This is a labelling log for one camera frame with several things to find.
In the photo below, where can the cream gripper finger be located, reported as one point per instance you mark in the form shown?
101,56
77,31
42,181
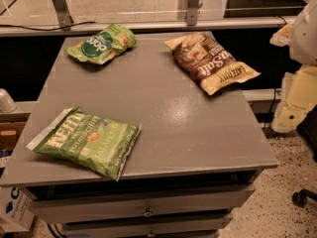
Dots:
298,98
282,37

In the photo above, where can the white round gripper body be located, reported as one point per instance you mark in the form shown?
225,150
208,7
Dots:
305,34

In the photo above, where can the green jalapeno chip bag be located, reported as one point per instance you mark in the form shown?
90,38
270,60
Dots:
100,144

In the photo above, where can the brown sea salt chip bag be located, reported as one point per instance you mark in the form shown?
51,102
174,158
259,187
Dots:
207,63

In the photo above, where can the small green snack bag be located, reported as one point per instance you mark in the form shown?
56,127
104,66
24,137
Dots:
104,46

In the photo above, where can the white blue paper bag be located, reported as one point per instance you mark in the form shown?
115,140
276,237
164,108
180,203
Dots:
14,213

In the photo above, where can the black chair caster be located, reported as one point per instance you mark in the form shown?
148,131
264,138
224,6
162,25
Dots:
300,198

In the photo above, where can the grey drawer cabinet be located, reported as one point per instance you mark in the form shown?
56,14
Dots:
188,139

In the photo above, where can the upper grey drawer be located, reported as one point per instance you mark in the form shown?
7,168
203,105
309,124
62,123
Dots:
136,205

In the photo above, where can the grey drawer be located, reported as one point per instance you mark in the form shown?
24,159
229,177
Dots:
136,205
153,227

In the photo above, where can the lower grey drawer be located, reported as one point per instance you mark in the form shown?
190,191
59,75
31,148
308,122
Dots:
153,227

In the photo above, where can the white cup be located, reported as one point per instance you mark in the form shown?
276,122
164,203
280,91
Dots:
7,104

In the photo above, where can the cardboard box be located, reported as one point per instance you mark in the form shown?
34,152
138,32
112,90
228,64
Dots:
10,133

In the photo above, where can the middle metal bracket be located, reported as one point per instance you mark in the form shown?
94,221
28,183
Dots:
192,12

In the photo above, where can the metal bracket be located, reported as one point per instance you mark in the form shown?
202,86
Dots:
192,12
63,16

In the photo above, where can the left metal bracket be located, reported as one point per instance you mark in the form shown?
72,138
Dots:
63,16

